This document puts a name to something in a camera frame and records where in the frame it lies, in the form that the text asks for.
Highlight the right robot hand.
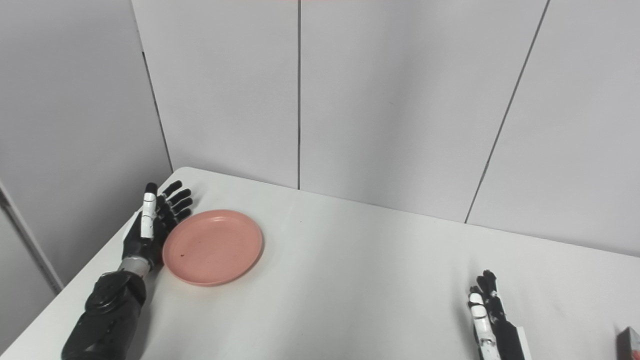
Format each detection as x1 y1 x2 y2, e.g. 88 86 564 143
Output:
468 270 526 360

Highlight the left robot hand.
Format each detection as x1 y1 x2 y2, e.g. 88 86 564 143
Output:
122 181 194 272

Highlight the pink plate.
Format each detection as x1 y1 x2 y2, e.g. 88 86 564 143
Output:
162 209 264 287

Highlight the chocolate cake slice with fruit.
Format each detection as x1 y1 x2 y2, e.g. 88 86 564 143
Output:
616 327 640 360

